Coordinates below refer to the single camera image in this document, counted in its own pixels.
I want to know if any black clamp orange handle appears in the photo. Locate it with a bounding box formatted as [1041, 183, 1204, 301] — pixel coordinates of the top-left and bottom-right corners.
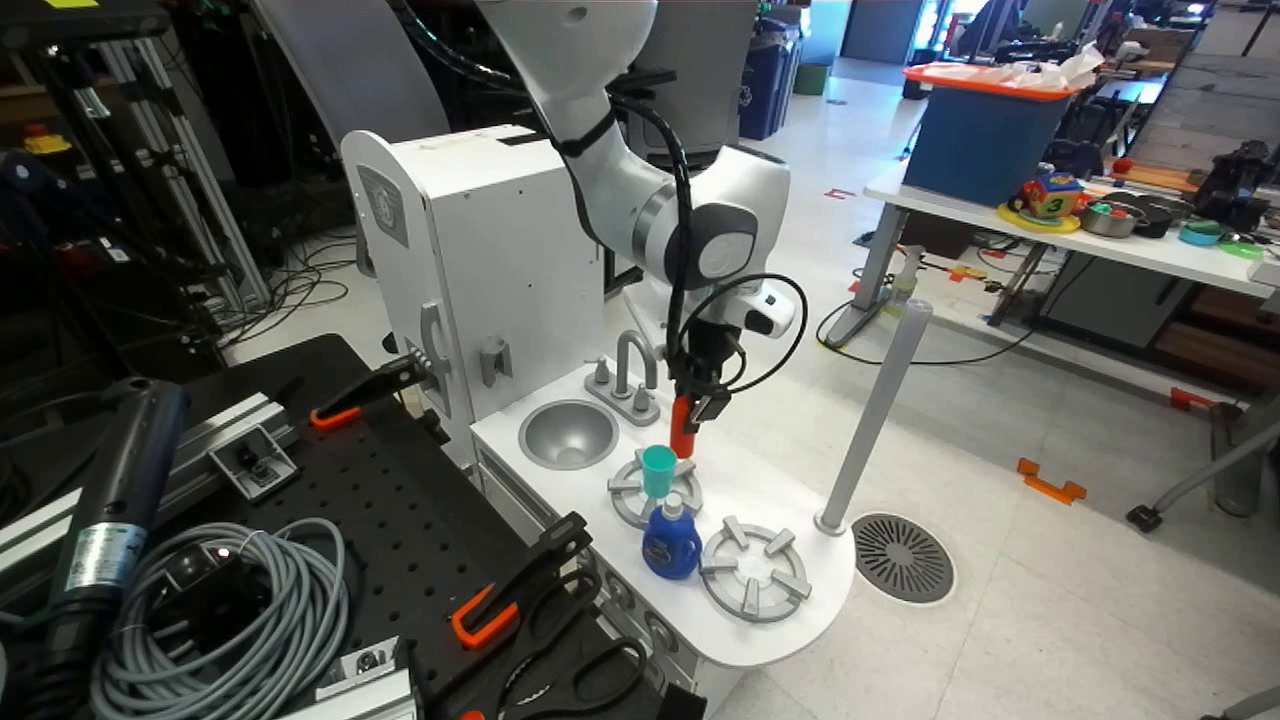
[447, 509, 598, 657]
[305, 349, 437, 442]

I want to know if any grey toy faucet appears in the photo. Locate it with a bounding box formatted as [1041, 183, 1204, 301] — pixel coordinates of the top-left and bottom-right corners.
[580, 328, 670, 427]

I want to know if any grey table leg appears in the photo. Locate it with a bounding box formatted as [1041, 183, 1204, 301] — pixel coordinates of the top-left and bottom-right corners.
[1126, 397, 1280, 537]

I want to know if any teal plastic cup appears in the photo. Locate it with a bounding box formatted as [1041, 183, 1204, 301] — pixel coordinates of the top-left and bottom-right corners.
[642, 446, 679, 500]

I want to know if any grey bowl of items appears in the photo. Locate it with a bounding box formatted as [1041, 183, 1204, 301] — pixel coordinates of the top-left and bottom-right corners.
[1081, 195, 1139, 241]

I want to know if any grey curved panel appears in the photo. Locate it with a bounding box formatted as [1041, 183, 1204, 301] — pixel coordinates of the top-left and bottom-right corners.
[251, 0, 453, 151]

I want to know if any grey office chair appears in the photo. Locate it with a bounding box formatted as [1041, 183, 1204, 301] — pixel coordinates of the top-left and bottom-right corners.
[620, 0, 761, 173]

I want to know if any coiled grey cable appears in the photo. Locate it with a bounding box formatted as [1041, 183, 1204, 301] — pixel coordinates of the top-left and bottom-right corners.
[88, 518, 356, 720]

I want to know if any black perforated breadboard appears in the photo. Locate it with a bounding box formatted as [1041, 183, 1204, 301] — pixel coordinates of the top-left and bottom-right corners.
[174, 331, 671, 720]

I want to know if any aluminium extrusion rail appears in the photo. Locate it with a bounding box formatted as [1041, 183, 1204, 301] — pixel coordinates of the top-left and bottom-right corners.
[0, 392, 302, 577]

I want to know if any grey toy sink bowl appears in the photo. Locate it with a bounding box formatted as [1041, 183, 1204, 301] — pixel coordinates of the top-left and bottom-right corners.
[517, 397, 625, 478]

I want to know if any metal frame rack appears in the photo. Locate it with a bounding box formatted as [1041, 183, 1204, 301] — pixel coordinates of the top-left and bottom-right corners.
[35, 24, 272, 324]

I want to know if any blue bin orange lid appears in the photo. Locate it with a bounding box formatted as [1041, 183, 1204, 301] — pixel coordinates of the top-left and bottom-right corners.
[901, 60, 1081, 213]

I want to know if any blue trash bin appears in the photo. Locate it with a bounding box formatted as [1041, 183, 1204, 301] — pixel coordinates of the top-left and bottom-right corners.
[740, 24, 799, 145]

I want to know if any blue detergent bottle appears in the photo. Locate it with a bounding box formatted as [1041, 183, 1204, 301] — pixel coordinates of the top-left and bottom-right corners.
[642, 487, 706, 584]

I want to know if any grey stove burner grate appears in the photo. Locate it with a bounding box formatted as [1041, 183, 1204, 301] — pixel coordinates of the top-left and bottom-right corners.
[603, 449, 707, 533]
[696, 518, 818, 629]

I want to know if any black cylindrical tube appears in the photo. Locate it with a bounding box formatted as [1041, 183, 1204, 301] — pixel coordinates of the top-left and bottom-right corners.
[25, 375, 191, 720]

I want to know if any aluminium bracket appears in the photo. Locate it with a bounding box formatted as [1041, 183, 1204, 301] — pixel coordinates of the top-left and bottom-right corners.
[314, 635, 421, 720]

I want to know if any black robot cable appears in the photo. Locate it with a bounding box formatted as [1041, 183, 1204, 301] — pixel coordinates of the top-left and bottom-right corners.
[662, 274, 814, 405]

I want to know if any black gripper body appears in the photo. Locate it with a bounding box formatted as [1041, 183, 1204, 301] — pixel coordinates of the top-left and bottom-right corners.
[670, 318, 748, 388]

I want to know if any teal ring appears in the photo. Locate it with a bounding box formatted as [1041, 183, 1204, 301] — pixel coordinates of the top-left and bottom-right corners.
[1175, 217, 1233, 253]

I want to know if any grey upright pole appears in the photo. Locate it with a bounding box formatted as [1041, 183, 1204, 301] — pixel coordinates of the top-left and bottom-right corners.
[814, 296, 938, 542]

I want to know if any round floor drain grate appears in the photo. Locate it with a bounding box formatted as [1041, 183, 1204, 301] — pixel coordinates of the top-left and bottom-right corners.
[848, 514, 960, 609]

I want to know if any white toy kitchen unit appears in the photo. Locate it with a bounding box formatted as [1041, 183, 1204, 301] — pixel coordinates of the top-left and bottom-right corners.
[338, 122, 860, 674]

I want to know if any colourful toy pile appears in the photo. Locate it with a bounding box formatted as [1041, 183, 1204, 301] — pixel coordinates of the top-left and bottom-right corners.
[997, 173, 1089, 241]

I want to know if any black floor cable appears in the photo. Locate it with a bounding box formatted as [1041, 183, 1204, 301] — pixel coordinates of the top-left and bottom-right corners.
[814, 296, 1043, 373]

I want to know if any white workbench table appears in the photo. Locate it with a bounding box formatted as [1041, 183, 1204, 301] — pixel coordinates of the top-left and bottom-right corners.
[853, 181, 1280, 405]

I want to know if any black device on workbench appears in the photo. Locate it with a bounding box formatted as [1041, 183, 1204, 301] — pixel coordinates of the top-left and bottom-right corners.
[1192, 138, 1280, 237]

